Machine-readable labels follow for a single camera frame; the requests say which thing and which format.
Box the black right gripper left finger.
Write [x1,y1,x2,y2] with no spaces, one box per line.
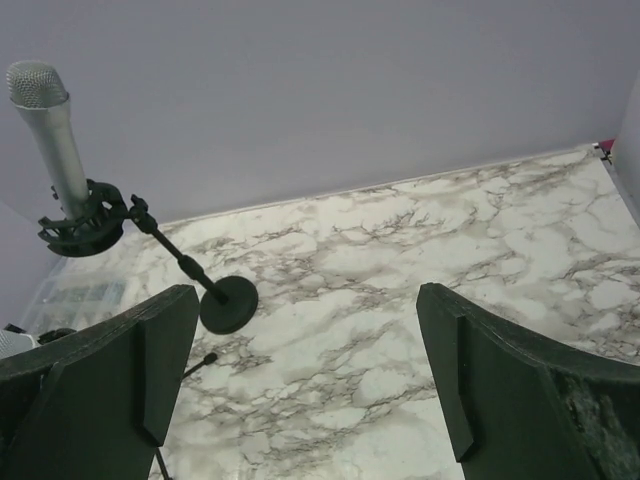
[1,285,199,480]

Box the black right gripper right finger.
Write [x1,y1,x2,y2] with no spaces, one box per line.
[416,283,639,480]

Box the black tripod shock-mount stand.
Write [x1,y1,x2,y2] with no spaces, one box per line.
[38,328,218,480]

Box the white microphone grey head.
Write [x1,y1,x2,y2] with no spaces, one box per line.
[0,330,39,359]

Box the black tall round-base stand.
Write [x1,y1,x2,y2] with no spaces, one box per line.
[38,180,259,335]

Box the silver microphone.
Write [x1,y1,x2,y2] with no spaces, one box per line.
[6,60,89,219]

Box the clear plastic parts box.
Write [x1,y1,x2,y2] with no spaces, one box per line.
[23,262,132,334]

